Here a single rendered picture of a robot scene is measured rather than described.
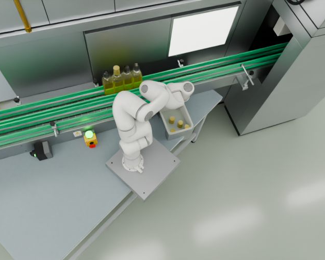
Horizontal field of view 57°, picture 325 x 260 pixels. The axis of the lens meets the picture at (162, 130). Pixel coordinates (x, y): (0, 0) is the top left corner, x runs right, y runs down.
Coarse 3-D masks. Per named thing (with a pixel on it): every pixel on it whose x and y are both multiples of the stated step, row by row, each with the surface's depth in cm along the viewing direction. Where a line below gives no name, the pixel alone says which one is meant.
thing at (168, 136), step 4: (160, 116) 193; (160, 120) 197; (164, 124) 190; (164, 128) 194; (192, 128) 189; (180, 132) 188; (184, 132) 190; (188, 132) 192; (168, 136) 187; (172, 136) 189; (176, 136) 192; (180, 136) 194
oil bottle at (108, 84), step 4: (104, 80) 169; (108, 80) 169; (112, 80) 171; (104, 84) 170; (108, 84) 171; (112, 84) 172; (104, 88) 174; (108, 88) 174; (112, 88) 176; (104, 92) 181; (108, 92) 178; (112, 92) 180
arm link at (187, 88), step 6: (168, 84) 158; (174, 84) 157; (180, 84) 158; (186, 84) 158; (192, 84) 159; (174, 90) 156; (180, 90) 158; (186, 90) 157; (192, 90) 158; (186, 96) 162
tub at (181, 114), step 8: (184, 104) 195; (160, 112) 191; (168, 112) 200; (176, 112) 200; (184, 112) 196; (168, 120) 197; (176, 120) 198; (184, 120) 198; (168, 128) 194; (176, 128) 195
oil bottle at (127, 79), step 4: (124, 76) 171; (128, 76) 172; (132, 76) 174; (124, 80) 173; (128, 80) 175; (132, 80) 176; (124, 84) 177; (128, 84) 178; (132, 84) 179; (124, 88) 180; (128, 88) 182; (132, 88) 183
